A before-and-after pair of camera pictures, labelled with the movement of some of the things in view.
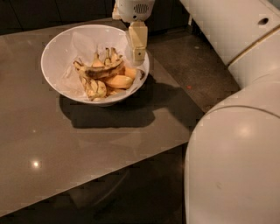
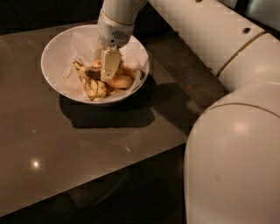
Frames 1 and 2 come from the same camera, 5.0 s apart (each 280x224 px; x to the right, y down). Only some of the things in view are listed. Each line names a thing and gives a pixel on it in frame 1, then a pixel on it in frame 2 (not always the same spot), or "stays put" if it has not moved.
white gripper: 131,10 -> 113,33
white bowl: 94,63 stays put
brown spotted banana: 98,68 stays put
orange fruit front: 119,81 stays put
